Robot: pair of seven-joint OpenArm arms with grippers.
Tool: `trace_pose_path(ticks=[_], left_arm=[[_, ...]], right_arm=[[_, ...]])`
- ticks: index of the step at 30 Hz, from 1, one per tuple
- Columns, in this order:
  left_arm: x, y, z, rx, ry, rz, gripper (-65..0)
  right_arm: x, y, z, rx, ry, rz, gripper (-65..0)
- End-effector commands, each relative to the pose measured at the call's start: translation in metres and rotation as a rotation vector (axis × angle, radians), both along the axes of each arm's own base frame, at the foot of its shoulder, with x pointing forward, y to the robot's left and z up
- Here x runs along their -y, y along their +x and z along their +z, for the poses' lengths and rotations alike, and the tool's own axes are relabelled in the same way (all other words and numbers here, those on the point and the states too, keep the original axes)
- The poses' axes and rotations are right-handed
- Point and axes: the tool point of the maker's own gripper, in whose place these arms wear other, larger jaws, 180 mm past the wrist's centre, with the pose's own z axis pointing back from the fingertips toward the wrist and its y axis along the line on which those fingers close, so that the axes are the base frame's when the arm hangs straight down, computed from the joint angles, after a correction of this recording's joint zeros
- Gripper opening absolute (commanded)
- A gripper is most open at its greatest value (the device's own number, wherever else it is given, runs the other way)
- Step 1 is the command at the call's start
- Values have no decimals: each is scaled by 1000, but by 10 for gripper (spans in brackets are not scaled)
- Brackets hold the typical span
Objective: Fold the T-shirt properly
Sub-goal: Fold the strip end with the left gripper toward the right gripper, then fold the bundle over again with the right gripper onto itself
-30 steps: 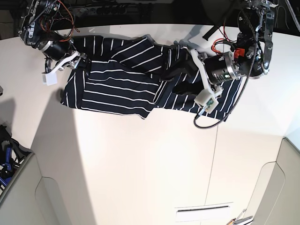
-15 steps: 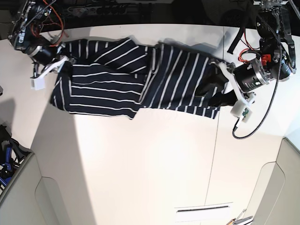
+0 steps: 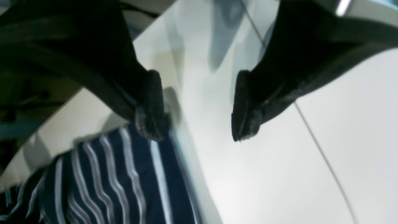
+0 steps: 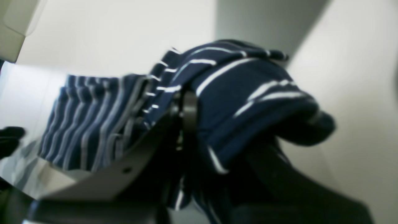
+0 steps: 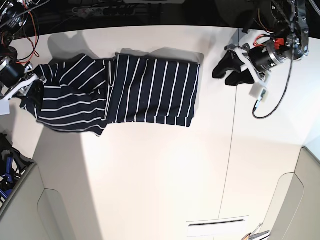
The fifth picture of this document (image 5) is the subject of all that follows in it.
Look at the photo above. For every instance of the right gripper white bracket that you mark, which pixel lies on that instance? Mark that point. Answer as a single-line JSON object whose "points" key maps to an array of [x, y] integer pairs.
{"points": [[16, 79]]}

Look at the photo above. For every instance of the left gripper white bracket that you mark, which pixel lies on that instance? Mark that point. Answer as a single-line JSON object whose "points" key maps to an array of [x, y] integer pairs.
{"points": [[237, 59]]}

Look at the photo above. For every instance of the navy white striped T-shirt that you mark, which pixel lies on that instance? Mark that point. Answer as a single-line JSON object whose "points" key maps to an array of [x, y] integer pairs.
{"points": [[85, 94]]}

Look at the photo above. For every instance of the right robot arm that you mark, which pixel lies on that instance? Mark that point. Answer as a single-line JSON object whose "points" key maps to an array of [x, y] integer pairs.
{"points": [[13, 16]]}

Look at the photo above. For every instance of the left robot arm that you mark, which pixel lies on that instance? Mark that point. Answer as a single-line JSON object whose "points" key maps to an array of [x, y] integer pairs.
{"points": [[289, 39]]}

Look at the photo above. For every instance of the blue black clamps pile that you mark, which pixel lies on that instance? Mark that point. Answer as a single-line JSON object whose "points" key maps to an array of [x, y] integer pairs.
{"points": [[12, 167]]}

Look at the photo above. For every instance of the white power strip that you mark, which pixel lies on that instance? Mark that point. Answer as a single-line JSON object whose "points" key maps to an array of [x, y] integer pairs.
{"points": [[104, 11]]}

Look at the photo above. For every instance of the left beige chair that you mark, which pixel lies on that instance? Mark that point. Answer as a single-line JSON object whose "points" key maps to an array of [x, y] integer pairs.
{"points": [[41, 210]]}

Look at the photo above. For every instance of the beige chair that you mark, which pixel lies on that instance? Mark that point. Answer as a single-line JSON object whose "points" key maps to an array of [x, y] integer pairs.
{"points": [[294, 211], [41, 210]]}

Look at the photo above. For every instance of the black table slot strip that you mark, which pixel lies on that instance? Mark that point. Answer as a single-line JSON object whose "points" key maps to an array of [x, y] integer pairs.
{"points": [[217, 222]]}

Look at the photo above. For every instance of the right beige chair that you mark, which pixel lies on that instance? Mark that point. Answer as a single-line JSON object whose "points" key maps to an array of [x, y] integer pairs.
{"points": [[294, 211]]}

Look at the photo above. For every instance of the grey tool at bottom edge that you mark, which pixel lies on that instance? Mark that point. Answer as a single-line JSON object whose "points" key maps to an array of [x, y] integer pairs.
{"points": [[259, 236]]}

